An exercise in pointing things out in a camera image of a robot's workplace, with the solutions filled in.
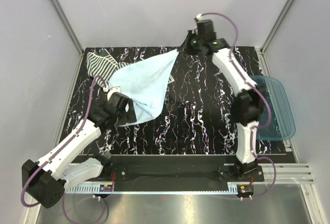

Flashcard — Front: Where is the light blue towel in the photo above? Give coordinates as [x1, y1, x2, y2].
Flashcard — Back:
[108, 50, 179, 126]

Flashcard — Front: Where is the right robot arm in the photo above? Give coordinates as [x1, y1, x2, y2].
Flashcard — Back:
[178, 19, 265, 181]

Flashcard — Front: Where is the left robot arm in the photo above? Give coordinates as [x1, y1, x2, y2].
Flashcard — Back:
[21, 92, 137, 209]

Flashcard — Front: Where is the green white striped towel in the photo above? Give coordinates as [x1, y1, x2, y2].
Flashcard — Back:
[87, 50, 119, 87]

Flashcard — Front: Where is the blue transparent plastic bin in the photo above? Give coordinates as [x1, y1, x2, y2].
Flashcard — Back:
[251, 75, 295, 141]

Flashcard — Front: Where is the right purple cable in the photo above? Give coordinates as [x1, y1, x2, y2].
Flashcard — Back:
[197, 12, 277, 199]

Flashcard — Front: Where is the purple cable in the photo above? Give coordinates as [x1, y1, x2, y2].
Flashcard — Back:
[20, 75, 110, 222]
[197, 12, 277, 199]

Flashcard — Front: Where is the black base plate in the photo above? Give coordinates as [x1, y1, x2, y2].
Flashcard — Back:
[77, 153, 297, 189]

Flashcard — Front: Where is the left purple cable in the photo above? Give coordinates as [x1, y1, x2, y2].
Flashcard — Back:
[20, 75, 110, 222]

